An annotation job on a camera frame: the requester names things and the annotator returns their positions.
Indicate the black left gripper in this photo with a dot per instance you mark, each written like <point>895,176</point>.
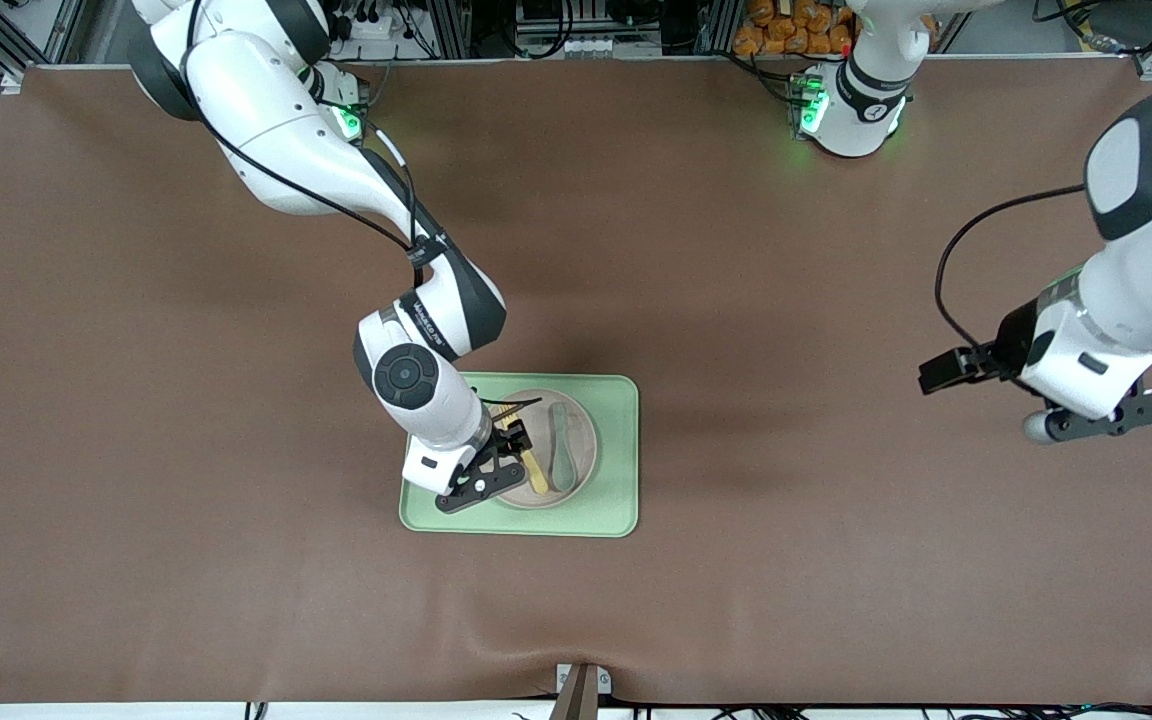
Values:
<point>1012,346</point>

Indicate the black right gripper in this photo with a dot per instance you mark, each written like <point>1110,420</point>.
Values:
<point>506,442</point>

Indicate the yellow plastic fork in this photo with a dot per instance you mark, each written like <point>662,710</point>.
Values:
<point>537,478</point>

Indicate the teal green plastic spoon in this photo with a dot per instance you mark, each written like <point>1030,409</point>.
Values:
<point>563,460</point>

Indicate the beige round plate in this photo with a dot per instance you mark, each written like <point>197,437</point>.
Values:
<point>586,440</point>

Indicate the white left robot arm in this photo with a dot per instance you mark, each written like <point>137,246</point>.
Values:
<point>1136,280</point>

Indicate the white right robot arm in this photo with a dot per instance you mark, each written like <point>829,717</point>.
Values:
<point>276,130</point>

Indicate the light green rectangular tray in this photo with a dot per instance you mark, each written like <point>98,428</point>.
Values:
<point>616,450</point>

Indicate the brown table cover mat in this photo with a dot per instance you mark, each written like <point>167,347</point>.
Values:
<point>736,600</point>

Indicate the orange netted items pile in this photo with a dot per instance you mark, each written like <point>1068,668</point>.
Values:
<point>786,30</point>

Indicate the white power strip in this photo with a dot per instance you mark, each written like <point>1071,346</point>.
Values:
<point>376,28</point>

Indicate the metal table edge bracket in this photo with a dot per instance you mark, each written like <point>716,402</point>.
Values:
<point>581,695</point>

